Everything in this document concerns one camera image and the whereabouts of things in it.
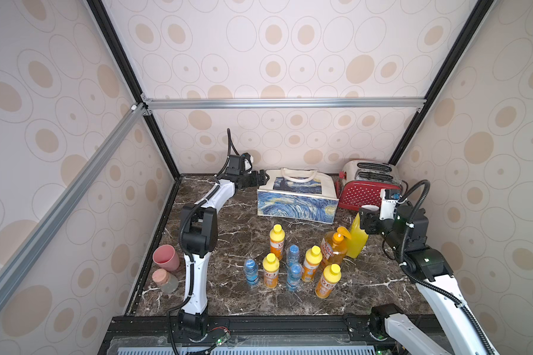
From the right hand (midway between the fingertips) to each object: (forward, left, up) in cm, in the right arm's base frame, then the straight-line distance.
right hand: (380, 208), depth 72 cm
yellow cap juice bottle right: (-20, +17, -8) cm, 27 cm away
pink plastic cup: (-13, +73, -16) cm, 76 cm away
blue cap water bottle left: (-17, +42, -15) cm, 47 cm away
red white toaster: (+21, -1, -9) cm, 23 cm away
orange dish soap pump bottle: (-8, +13, -12) cm, 20 cm away
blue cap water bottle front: (-18, +27, -15) cm, 36 cm away
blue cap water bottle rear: (-11, +28, -14) cm, 33 cm away
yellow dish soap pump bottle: (-4, +4, -13) cm, 14 cm away
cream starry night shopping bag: (+20, +25, -17) cm, 36 cm away
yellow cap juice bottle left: (-18, +35, -7) cm, 40 cm away
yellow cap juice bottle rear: (-7, +33, -8) cm, 35 cm away
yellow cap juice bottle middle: (-15, +22, -8) cm, 27 cm away
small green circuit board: (-36, +51, -26) cm, 67 cm away
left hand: (+26, +39, -11) cm, 48 cm away
